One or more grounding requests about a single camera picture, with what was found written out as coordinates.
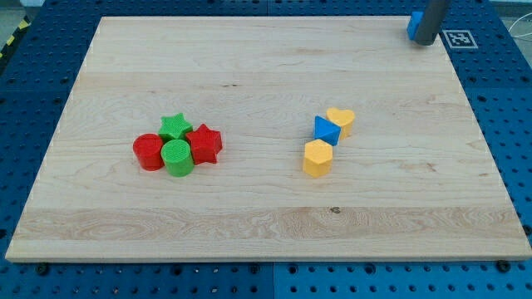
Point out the green cylinder block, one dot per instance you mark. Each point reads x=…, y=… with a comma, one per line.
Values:
x=177, y=157

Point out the white fiducial marker tag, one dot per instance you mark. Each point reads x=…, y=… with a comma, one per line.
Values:
x=460, y=39

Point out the yellow hexagon block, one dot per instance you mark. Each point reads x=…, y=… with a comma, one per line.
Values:
x=317, y=158

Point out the blue triangle block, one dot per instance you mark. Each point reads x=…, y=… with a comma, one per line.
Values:
x=326, y=131

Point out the green star block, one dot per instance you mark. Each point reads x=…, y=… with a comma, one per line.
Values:
x=174, y=127

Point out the red cylinder block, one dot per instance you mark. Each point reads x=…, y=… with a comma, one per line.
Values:
x=147, y=149

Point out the wooden board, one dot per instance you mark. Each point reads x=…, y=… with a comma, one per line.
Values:
x=414, y=181

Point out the yellow heart block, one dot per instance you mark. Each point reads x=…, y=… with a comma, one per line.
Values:
x=343, y=118

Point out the yellow black hazard tape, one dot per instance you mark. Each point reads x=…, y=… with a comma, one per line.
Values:
x=15, y=38

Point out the red star block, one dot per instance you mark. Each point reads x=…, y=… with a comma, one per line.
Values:
x=205, y=144

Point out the blue cube block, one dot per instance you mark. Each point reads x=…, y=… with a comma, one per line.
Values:
x=413, y=24

